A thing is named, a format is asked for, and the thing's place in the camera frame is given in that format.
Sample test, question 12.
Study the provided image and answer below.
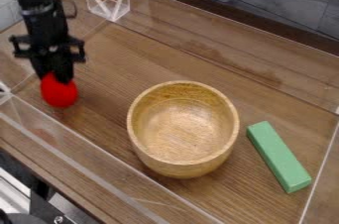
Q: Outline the wooden bowl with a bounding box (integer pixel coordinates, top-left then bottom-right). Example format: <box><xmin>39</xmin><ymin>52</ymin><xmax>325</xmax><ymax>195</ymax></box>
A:
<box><xmin>126</xmin><ymin>80</ymin><xmax>241</xmax><ymax>178</ymax></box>

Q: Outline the green rectangular block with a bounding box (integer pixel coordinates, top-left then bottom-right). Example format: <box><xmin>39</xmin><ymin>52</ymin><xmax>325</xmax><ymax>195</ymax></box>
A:
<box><xmin>247</xmin><ymin>121</ymin><xmax>313</xmax><ymax>193</ymax></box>

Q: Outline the clear acrylic enclosure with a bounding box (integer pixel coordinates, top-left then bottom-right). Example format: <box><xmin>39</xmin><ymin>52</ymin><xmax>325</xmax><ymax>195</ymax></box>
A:
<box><xmin>0</xmin><ymin>0</ymin><xmax>339</xmax><ymax>224</ymax></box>

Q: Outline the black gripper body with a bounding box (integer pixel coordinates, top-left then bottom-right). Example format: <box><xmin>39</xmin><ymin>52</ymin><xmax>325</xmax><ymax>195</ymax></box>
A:
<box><xmin>10</xmin><ymin>9</ymin><xmax>86</xmax><ymax>62</ymax></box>

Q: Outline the red felt strawberry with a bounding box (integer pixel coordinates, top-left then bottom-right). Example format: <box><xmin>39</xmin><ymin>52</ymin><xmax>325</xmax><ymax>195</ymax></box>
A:
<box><xmin>40</xmin><ymin>72</ymin><xmax>79</xmax><ymax>108</ymax></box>

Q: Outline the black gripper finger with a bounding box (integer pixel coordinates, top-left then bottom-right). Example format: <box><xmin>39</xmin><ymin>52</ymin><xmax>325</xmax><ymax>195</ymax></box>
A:
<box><xmin>55</xmin><ymin>56</ymin><xmax>75</xmax><ymax>84</ymax></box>
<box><xmin>31</xmin><ymin>56</ymin><xmax>54</xmax><ymax>79</ymax></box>

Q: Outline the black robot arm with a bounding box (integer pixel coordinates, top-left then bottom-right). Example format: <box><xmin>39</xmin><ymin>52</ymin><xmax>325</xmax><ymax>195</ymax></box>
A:
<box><xmin>8</xmin><ymin>0</ymin><xmax>86</xmax><ymax>84</ymax></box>

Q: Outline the black metal table bracket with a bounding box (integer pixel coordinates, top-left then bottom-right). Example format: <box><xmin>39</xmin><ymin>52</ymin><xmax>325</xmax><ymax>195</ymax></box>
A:
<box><xmin>30</xmin><ymin>189</ymin><xmax>78</xmax><ymax>224</ymax></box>

